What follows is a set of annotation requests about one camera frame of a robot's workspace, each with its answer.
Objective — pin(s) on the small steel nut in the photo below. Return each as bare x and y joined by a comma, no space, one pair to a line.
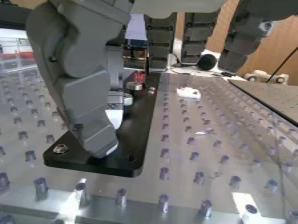
151,90

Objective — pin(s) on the black plate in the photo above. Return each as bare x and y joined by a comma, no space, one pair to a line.
137,133

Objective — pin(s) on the small metal plate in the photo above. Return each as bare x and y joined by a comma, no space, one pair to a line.
187,93

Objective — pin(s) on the large steel nut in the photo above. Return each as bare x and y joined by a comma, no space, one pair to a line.
134,86

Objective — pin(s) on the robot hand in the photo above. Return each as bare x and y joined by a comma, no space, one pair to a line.
80,83

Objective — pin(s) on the steel hex nut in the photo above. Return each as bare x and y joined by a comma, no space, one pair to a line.
128,99

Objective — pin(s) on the clear box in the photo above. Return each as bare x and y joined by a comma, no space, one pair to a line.
247,133

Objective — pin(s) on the steel screw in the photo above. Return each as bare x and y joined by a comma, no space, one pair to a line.
60,148

